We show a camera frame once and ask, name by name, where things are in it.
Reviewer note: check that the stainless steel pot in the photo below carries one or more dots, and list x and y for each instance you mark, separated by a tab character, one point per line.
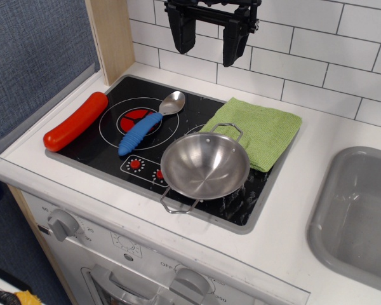
204	166

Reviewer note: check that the yellow black object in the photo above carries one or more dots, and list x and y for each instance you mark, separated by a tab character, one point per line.
19	298

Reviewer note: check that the grey left oven knob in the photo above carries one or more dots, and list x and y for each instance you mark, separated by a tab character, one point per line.
62	224

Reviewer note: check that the blue handled metal spoon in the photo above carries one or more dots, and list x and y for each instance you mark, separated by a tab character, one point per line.
172	104

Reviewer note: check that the red toy sausage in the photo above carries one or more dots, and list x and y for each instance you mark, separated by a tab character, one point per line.
67	131

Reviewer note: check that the grey sink basin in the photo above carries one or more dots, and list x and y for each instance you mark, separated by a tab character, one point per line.
345	230

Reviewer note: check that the wooden side post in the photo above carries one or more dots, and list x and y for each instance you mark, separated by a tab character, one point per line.
110	26

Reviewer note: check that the black toy stove top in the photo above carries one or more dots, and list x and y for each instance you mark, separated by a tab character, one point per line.
95	152

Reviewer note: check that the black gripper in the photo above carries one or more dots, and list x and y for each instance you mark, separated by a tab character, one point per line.
239	19

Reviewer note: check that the grey right oven knob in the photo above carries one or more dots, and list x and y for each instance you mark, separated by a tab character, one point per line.
190	285

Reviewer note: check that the grey oven knob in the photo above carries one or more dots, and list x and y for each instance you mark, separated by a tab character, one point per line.
62	224
190	285

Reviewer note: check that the green cloth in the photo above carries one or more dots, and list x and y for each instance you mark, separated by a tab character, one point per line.
264	132

